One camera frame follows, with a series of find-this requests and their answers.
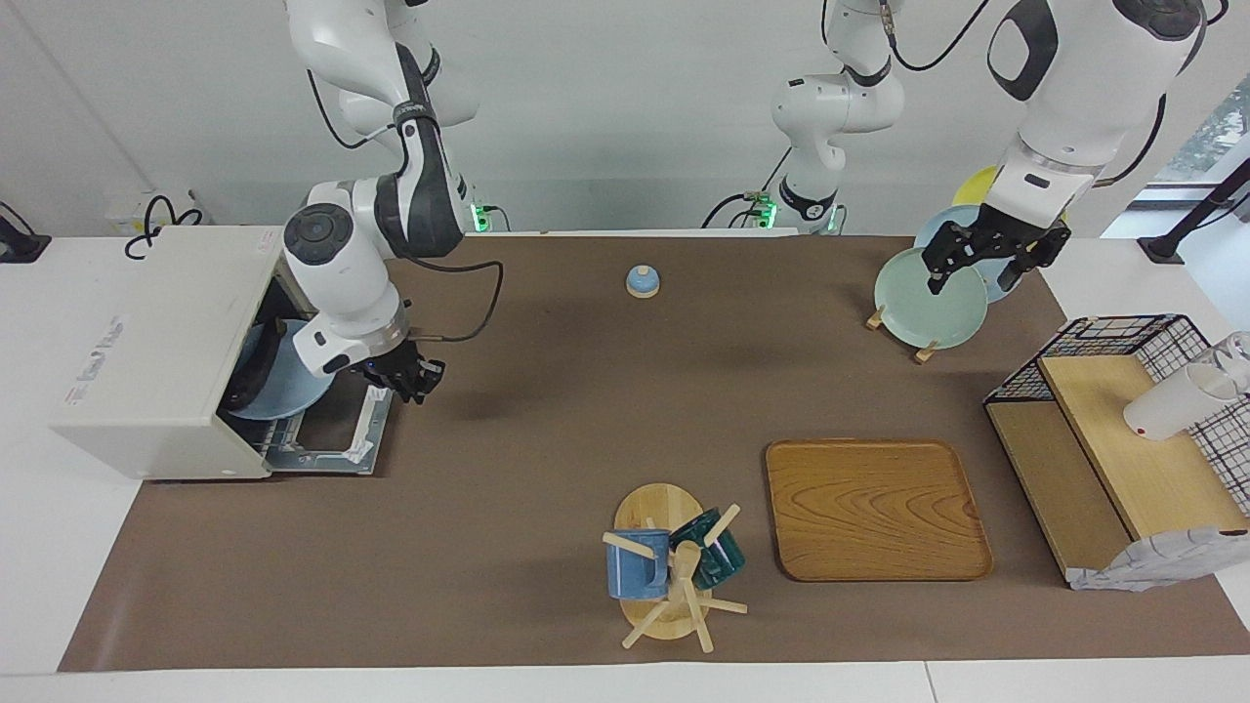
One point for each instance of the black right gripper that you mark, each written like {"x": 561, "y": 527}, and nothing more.
{"x": 391, "y": 361}

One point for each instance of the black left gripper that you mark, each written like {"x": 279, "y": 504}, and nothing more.
{"x": 1001, "y": 239}

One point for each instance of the light blue oven plate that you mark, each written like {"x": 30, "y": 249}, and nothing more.
{"x": 293, "y": 386}

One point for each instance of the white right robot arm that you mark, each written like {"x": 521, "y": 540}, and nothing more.
{"x": 337, "y": 264}

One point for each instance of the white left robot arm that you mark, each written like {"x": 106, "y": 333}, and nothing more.
{"x": 1084, "y": 68}

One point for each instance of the white toaster oven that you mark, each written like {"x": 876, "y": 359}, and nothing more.
{"x": 146, "y": 342}

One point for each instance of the light blue racked plate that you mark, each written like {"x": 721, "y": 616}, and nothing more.
{"x": 998, "y": 285}

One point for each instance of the pale green plate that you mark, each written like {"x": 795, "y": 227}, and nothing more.
{"x": 928, "y": 312}

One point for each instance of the yellow plate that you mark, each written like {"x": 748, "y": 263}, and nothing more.
{"x": 977, "y": 186}

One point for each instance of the wooden plate rack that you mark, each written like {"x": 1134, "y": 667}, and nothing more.
{"x": 924, "y": 353}

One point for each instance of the brown table mat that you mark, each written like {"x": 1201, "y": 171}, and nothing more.
{"x": 586, "y": 439}

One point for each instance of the black stand pole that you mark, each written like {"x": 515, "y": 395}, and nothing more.
{"x": 1196, "y": 210}

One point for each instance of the white cup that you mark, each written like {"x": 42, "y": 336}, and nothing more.
{"x": 1172, "y": 405}

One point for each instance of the wooden serving tray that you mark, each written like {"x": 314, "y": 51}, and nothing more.
{"x": 874, "y": 513}

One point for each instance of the wooden mug tree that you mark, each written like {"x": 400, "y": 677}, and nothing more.
{"x": 656, "y": 503}

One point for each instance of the clear glass cup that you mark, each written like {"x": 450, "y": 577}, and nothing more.
{"x": 1238, "y": 353}

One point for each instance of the blue mug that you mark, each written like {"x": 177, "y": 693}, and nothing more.
{"x": 635, "y": 574}

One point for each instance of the grey patterned cloth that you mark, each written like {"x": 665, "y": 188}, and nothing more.
{"x": 1152, "y": 566}

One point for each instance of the dark green mug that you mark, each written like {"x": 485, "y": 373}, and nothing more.
{"x": 721, "y": 561}

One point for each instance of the black clamp device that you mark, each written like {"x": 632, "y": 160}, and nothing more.
{"x": 20, "y": 246}

